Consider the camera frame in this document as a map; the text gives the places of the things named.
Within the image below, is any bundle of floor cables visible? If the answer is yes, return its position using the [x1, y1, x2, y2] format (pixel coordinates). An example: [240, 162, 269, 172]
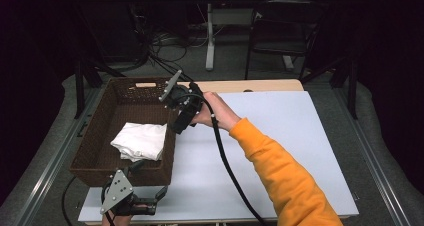
[129, 2, 208, 83]

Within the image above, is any brown wicker basket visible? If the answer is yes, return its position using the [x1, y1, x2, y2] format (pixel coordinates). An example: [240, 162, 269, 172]
[69, 76, 182, 188]

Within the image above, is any white metal desk frame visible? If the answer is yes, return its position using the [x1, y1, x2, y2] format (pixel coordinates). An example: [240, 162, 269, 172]
[204, 2, 296, 72]

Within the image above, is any light wooden table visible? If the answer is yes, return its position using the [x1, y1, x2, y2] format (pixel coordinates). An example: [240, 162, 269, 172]
[83, 78, 351, 226]

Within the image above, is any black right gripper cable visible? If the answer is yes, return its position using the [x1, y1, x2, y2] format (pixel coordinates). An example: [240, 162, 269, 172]
[173, 91, 268, 226]

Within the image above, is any white table board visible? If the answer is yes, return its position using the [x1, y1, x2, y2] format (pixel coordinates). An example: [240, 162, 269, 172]
[77, 90, 360, 224]

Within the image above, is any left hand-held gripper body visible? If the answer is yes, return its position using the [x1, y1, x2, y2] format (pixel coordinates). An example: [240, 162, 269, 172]
[100, 168, 158, 217]

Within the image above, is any black folding chair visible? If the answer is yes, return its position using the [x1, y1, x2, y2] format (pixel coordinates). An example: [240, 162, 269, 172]
[244, 0, 330, 82]

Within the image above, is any grey metal floor rail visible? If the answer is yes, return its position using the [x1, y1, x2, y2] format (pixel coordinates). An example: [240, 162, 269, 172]
[332, 85, 415, 226]
[12, 85, 105, 226]

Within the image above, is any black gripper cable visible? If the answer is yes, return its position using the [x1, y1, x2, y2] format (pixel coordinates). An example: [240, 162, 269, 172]
[173, 91, 268, 226]
[61, 175, 116, 226]

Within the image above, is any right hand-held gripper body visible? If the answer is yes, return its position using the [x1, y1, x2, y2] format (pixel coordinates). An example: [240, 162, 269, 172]
[158, 69, 204, 126]

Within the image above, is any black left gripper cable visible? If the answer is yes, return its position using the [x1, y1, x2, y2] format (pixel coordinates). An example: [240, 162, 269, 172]
[61, 175, 116, 226]

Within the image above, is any person's right hand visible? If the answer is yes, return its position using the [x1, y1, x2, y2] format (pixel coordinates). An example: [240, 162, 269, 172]
[191, 91, 242, 132]

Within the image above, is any person's left hand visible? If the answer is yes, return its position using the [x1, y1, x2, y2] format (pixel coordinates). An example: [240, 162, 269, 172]
[101, 211, 133, 226]

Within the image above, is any white cloth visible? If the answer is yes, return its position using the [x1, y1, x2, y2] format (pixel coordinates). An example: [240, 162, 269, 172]
[109, 121, 169, 163]

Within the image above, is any black metal stand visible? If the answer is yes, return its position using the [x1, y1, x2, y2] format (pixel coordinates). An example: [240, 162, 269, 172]
[73, 56, 126, 120]
[299, 51, 360, 121]

